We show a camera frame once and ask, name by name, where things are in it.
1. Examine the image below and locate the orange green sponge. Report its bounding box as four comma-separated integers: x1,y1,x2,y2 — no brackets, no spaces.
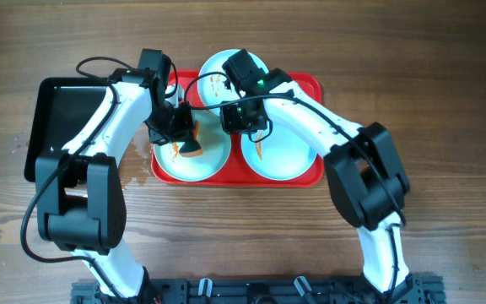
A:
179,122,203,158

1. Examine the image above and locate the white plate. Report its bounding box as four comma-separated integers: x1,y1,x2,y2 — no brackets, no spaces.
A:
197,48,273,122
151,111,231,182
240,123,317,181

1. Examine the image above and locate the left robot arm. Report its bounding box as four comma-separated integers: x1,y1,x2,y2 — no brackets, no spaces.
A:
24,49,202,303

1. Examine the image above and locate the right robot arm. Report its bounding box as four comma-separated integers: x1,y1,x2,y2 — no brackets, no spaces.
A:
220,49,410,301

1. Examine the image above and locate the red plastic tray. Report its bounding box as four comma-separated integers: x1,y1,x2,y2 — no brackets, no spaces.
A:
150,68,325,188

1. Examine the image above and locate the black rectangular water tray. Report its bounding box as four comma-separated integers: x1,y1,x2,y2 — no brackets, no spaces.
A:
24,77,107,182

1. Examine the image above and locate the white plate top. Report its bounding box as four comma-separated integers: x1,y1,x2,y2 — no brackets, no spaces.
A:
197,48,273,122

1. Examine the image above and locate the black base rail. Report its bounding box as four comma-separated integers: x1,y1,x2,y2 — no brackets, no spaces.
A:
70,274,446,304

